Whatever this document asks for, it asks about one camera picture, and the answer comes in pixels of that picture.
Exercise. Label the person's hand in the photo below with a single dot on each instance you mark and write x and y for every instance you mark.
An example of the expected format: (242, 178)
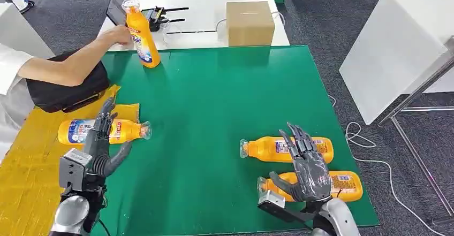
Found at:
(119, 36)

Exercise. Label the green mat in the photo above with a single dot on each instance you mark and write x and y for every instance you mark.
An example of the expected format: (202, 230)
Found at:
(212, 103)

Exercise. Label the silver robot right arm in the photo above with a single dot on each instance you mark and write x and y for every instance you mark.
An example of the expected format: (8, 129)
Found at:
(338, 216)

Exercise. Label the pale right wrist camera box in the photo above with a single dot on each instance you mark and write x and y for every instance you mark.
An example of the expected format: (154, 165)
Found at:
(271, 199)

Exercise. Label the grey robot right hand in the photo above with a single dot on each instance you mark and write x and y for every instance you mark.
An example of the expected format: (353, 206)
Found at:
(312, 177)

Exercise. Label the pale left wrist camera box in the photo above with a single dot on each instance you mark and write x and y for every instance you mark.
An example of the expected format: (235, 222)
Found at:
(72, 168)

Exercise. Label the cardboard box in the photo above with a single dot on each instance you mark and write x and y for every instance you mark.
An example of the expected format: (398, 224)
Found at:
(250, 23)

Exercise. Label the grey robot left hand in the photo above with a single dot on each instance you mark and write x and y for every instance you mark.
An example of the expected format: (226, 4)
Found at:
(97, 149)

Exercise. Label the orange drink bottle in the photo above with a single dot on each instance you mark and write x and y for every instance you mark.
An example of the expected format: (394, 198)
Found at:
(349, 188)
(143, 36)
(262, 149)
(126, 131)

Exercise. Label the black remote controller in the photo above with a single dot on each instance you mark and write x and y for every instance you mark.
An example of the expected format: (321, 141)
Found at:
(157, 16)

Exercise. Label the large white table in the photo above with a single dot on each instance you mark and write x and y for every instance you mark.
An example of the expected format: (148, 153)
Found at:
(393, 50)

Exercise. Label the yellow sheet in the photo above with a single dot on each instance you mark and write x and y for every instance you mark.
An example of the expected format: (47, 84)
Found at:
(32, 177)

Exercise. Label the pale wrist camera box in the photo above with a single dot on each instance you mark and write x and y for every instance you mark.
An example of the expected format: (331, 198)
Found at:
(271, 199)
(72, 168)

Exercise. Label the white panel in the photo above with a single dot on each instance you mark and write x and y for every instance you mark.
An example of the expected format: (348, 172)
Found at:
(19, 28)

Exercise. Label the dark tablet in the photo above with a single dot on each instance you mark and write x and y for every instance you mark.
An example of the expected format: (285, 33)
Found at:
(116, 9)

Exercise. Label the thin black rod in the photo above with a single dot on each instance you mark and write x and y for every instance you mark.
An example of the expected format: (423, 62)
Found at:
(193, 32)

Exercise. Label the metal table frame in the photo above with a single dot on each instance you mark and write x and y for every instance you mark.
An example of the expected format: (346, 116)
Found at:
(420, 160)

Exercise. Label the black bag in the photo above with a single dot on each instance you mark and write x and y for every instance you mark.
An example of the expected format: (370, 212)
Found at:
(67, 92)

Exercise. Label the person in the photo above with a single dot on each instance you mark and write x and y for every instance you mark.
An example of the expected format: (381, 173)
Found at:
(10, 85)

